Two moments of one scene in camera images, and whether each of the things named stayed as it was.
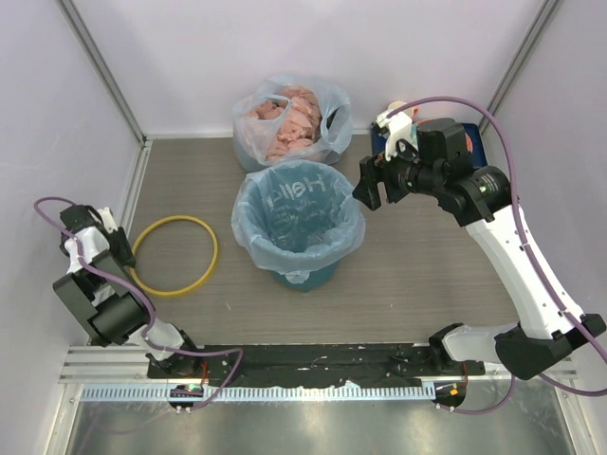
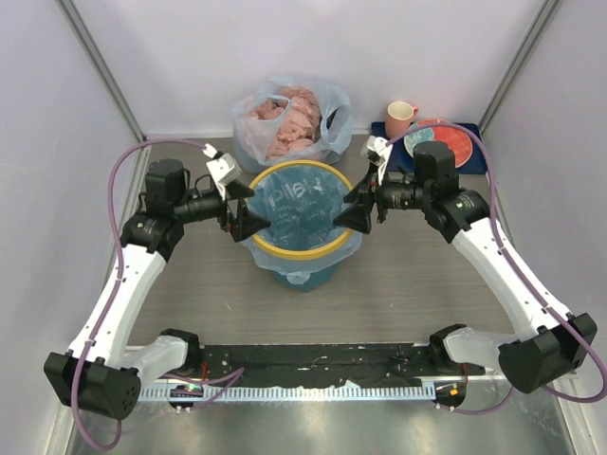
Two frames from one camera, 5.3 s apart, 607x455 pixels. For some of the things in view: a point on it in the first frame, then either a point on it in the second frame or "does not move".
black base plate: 303,365 does not move
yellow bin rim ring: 186,290 → 298,254
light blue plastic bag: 297,217 does not move
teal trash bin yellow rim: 316,279 does not move
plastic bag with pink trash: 290,118 does not move
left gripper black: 124,257 → 246,222
